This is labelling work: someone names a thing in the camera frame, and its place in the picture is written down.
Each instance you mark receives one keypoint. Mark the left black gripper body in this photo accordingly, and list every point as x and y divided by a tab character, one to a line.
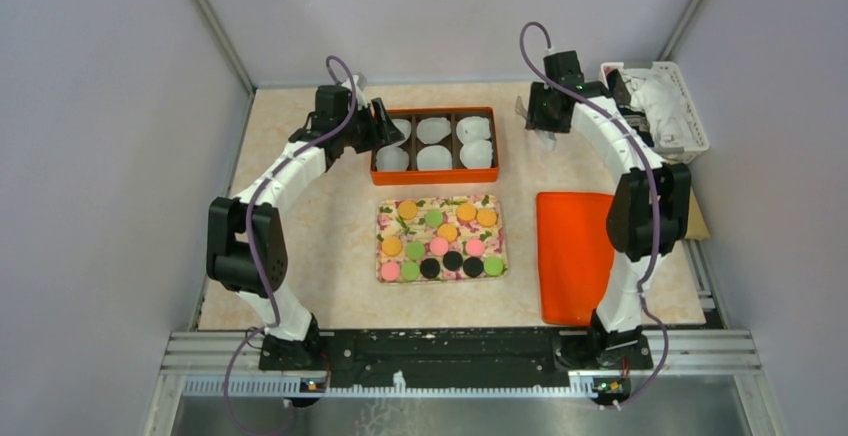
359	132

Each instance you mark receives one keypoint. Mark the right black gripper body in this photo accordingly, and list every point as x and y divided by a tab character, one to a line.
539	110

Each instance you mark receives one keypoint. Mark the orange cookie box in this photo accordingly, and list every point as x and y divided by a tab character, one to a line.
459	174

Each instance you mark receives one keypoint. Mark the orange cookie one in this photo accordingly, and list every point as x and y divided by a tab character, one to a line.
407	209

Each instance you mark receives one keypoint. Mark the green cookie top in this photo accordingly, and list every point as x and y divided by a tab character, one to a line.
434	218

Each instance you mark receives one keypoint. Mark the green cookie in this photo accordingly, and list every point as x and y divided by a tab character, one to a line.
410	271
434	218
493	266
415	250

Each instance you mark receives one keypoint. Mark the orange cookie two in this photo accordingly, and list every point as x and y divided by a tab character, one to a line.
466	212

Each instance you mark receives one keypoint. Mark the orange cookie five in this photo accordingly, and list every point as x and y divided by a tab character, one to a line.
392	246

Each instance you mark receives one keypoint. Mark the orange cookie four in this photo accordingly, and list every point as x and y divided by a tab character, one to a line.
449	232

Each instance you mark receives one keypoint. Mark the orange cookie three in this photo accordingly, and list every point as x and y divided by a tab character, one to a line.
486	217

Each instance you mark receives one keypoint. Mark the orange box lid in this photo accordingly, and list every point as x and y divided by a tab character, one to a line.
574	255

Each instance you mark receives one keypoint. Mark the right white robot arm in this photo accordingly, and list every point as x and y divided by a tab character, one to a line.
649	209

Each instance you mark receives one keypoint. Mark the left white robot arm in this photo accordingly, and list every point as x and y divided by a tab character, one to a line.
246	250

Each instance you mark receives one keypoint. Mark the white paper cup one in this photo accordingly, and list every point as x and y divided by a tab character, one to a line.
405	127

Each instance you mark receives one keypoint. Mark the white paper cup four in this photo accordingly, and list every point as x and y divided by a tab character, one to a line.
392	159

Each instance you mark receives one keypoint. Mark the white paper cup two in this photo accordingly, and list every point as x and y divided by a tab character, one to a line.
433	130

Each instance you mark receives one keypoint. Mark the white paper cup five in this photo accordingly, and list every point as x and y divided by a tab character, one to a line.
434	158

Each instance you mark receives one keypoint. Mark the black item in basket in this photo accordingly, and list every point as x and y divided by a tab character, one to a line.
637	120

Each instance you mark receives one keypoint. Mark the white paper cup three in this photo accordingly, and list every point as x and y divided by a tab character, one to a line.
473	128

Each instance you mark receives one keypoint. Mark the white paper cup six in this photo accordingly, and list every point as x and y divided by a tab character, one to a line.
477	154

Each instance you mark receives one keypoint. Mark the white cloth in basket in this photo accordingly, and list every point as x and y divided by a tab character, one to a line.
654	93

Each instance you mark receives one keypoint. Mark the green cookie middle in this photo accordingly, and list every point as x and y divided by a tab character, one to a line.
415	250

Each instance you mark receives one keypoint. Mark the pink cookie middle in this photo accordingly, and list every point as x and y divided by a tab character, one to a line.
439	246

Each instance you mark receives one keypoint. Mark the pink cookie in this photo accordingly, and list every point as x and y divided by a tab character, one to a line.
439	246
475	247
390	271

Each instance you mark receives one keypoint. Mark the floral tray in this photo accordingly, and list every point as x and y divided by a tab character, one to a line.
389	223

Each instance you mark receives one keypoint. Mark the pink cookie bottom left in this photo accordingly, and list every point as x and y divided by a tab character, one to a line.
390	271

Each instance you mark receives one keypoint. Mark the green cookie bottom left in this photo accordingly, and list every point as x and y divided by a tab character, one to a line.
410	271

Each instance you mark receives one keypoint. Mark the black cookie left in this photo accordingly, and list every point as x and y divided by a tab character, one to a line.
430	268

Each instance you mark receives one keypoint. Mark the black cookie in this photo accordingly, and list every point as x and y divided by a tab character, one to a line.
430	268
452	261
473	267

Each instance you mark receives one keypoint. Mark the black cookie middle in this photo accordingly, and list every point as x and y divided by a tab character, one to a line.
452	261

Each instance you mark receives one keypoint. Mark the pink cookie right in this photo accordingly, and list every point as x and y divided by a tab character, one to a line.
475	247

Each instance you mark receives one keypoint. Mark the white plastic basket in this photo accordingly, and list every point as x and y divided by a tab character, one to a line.
701	144

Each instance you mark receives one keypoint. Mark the black cookie right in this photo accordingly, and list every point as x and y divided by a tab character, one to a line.
473	267

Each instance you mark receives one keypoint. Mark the green cookie bottom right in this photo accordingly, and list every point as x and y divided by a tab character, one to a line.
493	266

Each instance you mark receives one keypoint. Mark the tan paper bag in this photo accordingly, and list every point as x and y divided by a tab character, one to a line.
697	229

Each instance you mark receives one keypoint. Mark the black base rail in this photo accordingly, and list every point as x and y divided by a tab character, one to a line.
451	358

